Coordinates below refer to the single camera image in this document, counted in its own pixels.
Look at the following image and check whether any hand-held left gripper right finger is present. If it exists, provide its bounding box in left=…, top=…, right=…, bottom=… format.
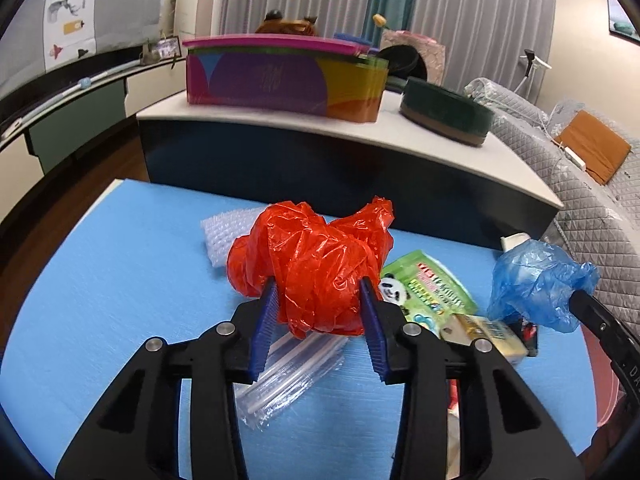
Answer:
left=359, top=276, right=586, bottom=480

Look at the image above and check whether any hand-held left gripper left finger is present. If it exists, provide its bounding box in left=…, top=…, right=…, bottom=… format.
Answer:
left=55, top=277, right=281, bottom=480

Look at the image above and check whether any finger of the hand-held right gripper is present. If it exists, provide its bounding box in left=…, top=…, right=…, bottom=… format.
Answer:
left=570, top=290, right=632, bottom=363

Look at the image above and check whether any pink bin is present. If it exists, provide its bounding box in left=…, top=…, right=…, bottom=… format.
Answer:
left=585, top=335, right=626, bottom=426

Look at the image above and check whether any blue plastic bag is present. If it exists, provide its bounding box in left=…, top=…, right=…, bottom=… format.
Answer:
left=487, top=239, right=600, bottom=333

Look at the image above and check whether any red plastic bag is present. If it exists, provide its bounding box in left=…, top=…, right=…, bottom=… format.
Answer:
left=226, top=195, right=397, bottom=339

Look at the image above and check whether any clear bubble wrap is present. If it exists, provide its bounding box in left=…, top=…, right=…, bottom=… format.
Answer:
left=200, top=205, right=266, bottom=276

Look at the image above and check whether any yellow foil packet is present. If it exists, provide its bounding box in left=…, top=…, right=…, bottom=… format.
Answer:
left=440, top=312, right=531, bottom=366

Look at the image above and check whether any clear plastic packaging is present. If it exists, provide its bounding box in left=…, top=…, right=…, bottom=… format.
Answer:
left=235, top=332, right=351, bottom=431

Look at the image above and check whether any green panda snack packet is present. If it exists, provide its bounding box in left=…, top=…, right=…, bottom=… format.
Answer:
left=378, top=250, right=478, bottom=338

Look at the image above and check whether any grey quilted sofa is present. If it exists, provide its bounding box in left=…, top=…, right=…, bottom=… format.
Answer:
left=465, top=77, right=640, bottom=341

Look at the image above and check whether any red and white wrapper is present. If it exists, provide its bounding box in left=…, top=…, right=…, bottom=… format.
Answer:
left=446, top=379, right=462, bottom=480

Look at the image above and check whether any white tissue pack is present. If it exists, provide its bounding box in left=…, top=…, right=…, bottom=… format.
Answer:
left=500, top=232, right=532, bottom=253

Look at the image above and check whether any blue mat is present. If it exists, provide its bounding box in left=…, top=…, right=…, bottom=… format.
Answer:
left=10, top=177, right=621, bottom=480

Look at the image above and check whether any white remote control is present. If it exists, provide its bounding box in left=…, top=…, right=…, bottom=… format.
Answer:
left=552, top=140, right=587, bottom=170

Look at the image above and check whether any orange cushion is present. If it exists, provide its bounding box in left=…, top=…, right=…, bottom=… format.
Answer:
left=554, top=111, right=632, bottom=185

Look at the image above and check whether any white top coffee table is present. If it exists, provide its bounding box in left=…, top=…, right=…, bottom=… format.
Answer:
left=136, top=87, right=565, bottom=268

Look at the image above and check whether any dark green bowl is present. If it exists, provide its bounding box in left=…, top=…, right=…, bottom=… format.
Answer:
left=399, top=77, right=496, bottom=147

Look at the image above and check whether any colourful storage box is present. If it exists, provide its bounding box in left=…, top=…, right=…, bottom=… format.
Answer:
left=182, top=34, right=390, bottom=123

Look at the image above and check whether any white floor lamp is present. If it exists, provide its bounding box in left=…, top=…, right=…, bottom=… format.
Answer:
left=512, top=50, right=552, bottom=96

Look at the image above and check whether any black hat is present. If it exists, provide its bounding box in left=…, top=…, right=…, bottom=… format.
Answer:
left=375, top=45, right=428, bottom=83

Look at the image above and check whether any pink gift bag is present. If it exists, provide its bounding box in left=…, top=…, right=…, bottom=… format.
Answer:
left=380, top=29, right=446, bottom=86

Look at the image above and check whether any white and green cabinet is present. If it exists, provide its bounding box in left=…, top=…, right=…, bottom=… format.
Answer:
left=0, top=60, right=133, bottom=181

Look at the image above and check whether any brown glossy ornament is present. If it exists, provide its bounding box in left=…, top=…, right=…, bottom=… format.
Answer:
left=255, top=9, right=321, bottom=37

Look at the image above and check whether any white rod with blue ball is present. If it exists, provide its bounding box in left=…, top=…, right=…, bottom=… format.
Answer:
left=20, top=57, right=141, bottom=121

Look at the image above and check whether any dry branch decoration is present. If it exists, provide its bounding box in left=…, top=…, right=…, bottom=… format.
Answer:
left=162, top=0, right=182, bottom=68

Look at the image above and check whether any black television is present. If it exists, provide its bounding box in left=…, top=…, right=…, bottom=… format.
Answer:
left=0, top=45, right=148, bottom=131

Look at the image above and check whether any grey printed dust cover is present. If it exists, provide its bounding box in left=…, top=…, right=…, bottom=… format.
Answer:
left=0, top=0, right=166, bottom=91

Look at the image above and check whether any small photo frame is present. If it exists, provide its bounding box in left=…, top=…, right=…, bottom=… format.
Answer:
left=152, top=36, right=181, bottom=59

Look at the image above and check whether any framed wall picture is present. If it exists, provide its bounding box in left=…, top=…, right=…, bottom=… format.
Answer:
left=606, top=0, right=640, bottom=41

